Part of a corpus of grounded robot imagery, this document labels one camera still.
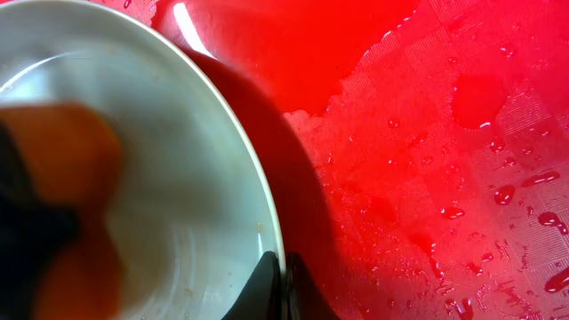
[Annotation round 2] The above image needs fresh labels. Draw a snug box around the orange green sponge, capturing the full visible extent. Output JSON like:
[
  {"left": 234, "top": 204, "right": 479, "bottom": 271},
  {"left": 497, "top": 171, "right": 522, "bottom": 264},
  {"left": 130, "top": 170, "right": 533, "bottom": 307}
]
[{"left": 1, "top": 103, "right": 124, "bottom": 320}]

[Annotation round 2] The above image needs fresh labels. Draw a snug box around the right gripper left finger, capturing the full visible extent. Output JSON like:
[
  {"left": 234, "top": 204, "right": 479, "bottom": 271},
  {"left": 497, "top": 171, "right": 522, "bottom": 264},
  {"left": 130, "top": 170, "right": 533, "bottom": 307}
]
[{"left": 1, "top": 126, "right": 79, "bottom": 320}]

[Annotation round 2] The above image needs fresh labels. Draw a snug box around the light blue plate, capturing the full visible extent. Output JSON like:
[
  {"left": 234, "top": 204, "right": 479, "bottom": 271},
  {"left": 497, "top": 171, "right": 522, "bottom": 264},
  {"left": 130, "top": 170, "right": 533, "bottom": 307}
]
[{"left": 1, "top": 1, "right": 285, "bottom": 319}]

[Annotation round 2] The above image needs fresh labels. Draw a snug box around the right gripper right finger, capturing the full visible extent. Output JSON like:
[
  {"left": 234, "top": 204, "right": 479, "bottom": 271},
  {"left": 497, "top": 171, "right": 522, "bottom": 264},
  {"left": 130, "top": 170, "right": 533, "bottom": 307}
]
[{"left": 222, "top": 252, "right": 339, "bottom": 320}]

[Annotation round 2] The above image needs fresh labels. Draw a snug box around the red plastic tray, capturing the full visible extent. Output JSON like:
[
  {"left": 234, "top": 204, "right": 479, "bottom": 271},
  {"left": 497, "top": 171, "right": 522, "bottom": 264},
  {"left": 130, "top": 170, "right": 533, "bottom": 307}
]
[{"left": 111, "top": 0, "right": 568, "bottom": 319}]

